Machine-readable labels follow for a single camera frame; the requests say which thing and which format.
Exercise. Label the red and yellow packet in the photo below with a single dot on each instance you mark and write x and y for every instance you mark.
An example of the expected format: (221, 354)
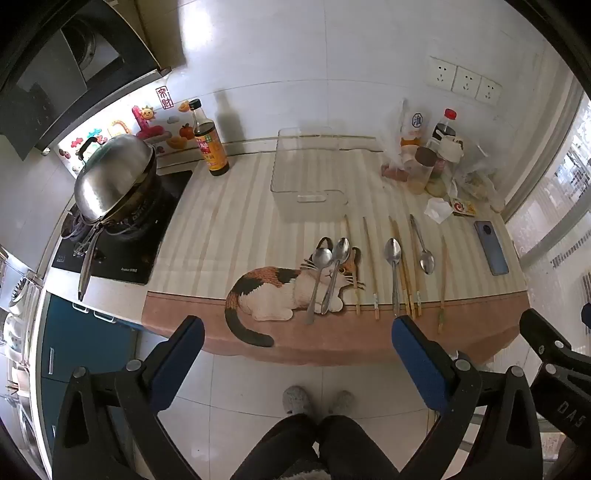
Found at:
(462, 207)

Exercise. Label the grey slipper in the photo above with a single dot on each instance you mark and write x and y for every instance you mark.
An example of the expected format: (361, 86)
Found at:
(341, 402)
(298, 399)

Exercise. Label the black cooktop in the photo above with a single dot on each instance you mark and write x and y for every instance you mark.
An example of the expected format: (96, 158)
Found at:
(138, 258)

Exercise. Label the colourful wall stickers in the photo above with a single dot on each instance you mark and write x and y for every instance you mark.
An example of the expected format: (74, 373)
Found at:
(175, 134)

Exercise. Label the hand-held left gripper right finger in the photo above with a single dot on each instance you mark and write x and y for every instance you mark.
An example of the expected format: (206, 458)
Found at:
(420, 364)

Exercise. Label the metal dish rack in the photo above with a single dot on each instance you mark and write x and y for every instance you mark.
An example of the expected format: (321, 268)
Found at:
(16, 314)

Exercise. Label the clear plastic container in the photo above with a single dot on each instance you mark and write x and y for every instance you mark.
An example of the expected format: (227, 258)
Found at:
(304, 184)

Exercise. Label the steel spoon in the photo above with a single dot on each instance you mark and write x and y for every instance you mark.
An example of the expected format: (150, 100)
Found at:
(323, 257)
(427, 265)
(393, 251)
(341, 251)

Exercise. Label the white wall socket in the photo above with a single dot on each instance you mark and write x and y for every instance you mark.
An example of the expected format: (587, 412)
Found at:
(488, 91)
(465, 82)
(442, 74)

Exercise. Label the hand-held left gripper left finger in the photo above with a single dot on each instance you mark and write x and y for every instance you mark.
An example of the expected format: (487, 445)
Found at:
(178, 360)

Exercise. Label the blue smartphone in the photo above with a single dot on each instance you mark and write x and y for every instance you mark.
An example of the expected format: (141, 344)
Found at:
(491, 249)

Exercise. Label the round yellowish lid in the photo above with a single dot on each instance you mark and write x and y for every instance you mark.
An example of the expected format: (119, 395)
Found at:
(435, 188)

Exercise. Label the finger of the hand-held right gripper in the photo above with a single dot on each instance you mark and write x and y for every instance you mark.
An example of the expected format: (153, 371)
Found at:
(587, 316)
(545, 339)

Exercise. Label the white-label seasoning bottle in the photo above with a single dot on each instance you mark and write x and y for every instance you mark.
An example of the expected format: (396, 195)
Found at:
(414, 127)

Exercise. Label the steel wok lid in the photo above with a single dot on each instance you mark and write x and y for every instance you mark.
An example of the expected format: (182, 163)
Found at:
(115, 175)

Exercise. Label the clear plastic bag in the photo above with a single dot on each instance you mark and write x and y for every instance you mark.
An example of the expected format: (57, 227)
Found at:
(478, 177)

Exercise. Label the white cup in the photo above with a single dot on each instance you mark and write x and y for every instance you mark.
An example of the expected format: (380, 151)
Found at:
(450, 148)

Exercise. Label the person's black trousers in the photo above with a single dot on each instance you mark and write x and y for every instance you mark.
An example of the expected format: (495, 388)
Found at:
(286, 443)

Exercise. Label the pink sausage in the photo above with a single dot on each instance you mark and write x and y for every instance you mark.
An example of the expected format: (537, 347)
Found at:
(395, 174)

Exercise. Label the green-tipped wooden chopstick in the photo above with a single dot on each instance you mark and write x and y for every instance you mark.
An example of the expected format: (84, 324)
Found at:
(443, 286)

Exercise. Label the dark soy sauce bottle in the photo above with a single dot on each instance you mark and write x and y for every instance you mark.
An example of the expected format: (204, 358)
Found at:
(210, 147)

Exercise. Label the crumpled white tissue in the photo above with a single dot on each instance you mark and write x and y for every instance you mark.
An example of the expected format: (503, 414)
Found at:
(437, 211)

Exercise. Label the black range hood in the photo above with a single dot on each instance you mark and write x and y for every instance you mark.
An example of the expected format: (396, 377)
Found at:
(46, 92)

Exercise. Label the brown-lidded clear jar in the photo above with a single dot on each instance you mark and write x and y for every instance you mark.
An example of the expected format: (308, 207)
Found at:
(422, 170)

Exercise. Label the blue cabinet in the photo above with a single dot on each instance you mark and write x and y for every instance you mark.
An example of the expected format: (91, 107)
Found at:
(83, 341)

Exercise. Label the striped cat print mat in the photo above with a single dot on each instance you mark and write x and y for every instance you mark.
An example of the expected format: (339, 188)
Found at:
(258, 207)

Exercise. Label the window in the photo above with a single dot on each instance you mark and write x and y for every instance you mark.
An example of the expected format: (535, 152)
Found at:
(554, 194)

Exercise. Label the red-capped dark bottle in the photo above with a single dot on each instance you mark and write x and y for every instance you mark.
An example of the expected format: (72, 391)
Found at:
(444, 127)

